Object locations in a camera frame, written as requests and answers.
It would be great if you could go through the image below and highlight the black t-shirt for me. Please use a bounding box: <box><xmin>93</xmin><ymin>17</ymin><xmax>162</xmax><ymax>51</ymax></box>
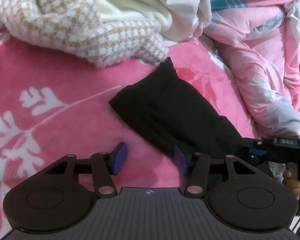
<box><xmin>109</xmin><ymin>58</ymin><xmax>242</xmax><ymax>159</ymax></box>

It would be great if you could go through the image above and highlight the white shirt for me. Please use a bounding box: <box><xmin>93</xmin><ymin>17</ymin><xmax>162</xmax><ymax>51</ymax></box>
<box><xmin>159</xmin><ymin>0</ymin><xmax>212</xmax><ymax>42</ymax></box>

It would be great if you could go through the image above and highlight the person's right hand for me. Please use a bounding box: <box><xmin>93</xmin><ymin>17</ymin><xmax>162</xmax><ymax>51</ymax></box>
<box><xmin>282</xmin><ymin>170</ymin><xmax>300</xmax><ymax>198</ymax></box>

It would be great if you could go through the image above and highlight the pink floral bed blanket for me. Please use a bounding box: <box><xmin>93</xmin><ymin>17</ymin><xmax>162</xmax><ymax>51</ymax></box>
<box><xmin>0</xmin><ymin>29</ymin><xmax>266</xmax><ymax>239</ymax></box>

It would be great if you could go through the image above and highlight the pink grey floral duvet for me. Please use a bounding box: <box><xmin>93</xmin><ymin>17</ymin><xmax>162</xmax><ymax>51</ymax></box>
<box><xmin>203</xmin><ymin>0</ymin><xmax>300</xmax><ymax>138</ymax></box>

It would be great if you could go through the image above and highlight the beige houndstooth garment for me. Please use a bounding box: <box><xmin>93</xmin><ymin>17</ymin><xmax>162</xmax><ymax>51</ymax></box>
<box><xmin>0</xmin><ymin>0</ymin><xmax>167</xmax><ymax>67</ymax></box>

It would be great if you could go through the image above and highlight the cream fleece garment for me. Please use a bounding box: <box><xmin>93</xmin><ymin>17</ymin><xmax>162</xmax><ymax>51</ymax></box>
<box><xmin>97</xmin><ymin>0</ymin><xmax>172</xmax><ymax>31</ymax></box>

